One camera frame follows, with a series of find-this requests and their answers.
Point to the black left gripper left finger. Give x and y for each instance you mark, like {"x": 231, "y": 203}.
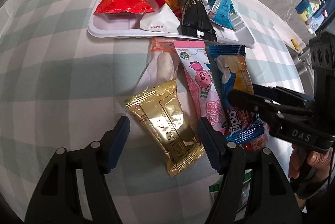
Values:
{"x": 56, "y": 198}

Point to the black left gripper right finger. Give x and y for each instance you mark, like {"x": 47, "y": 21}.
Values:
{"x": 254, "y": 187}

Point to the black foil snack packet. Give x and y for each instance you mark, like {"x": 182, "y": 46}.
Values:
{"x": 196, "y": 23}

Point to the white red snack packet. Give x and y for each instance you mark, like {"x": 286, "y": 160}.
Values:
{"x": 162, "y": 19}

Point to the green edged nut packet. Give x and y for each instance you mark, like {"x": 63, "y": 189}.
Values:
{"x": 230, "y": 193}

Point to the red white candy packet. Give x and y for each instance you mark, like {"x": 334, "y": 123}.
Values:
{"x": 259, "y": 142}

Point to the checkered tablecloth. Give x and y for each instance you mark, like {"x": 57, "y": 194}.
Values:
{"x": 61, "y": 87}

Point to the blue Tipo snack packet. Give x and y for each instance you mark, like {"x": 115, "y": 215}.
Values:
{"x": 231, "y": 64}

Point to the gold foil snack packet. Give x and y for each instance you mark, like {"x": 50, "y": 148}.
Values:
{"x": 159, "y": 111}

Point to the pink cartoon snack packet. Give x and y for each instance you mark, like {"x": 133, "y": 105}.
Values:
{"x": 201, "y": 85}

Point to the clear orange sausage packet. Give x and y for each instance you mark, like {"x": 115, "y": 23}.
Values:
{"x": 162, "y": 67}

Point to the white plastic tray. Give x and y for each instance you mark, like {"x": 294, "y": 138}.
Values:
{"x": 126, "y": 25}

